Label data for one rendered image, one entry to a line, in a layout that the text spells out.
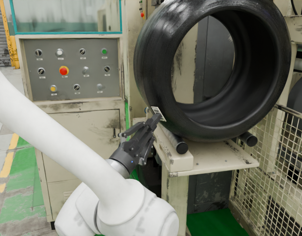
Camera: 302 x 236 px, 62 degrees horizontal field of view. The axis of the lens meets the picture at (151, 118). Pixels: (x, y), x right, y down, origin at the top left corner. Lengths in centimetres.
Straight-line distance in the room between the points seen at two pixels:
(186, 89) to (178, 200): 65
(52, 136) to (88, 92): 110
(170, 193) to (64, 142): 109
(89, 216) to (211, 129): 52
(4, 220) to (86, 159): 180
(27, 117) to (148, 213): 27
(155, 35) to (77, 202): 52
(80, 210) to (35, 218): 155
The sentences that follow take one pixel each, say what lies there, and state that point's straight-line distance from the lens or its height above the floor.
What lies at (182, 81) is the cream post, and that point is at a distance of 124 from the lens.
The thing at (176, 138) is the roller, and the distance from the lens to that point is 95.
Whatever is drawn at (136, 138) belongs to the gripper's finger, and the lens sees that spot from 75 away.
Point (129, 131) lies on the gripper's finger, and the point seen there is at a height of 103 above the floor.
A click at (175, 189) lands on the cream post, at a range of 149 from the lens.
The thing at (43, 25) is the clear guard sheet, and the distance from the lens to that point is 151.
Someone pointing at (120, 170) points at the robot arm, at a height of 97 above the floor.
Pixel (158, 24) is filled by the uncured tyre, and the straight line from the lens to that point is 83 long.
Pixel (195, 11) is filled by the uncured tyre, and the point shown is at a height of 135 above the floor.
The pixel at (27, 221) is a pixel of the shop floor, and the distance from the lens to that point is 214.
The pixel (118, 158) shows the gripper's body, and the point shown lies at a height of 98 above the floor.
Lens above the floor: 132
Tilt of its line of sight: 20 degrees down
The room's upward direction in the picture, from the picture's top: straight up
